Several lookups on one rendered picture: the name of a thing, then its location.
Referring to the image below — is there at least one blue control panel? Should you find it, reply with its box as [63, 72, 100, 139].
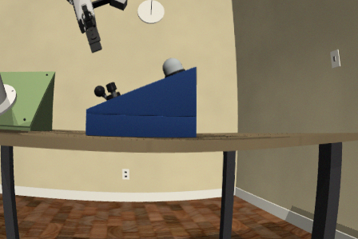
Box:
[86, 58, 197, 137]

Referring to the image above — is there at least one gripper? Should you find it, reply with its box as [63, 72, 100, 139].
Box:
[69, 0, 102, 53]

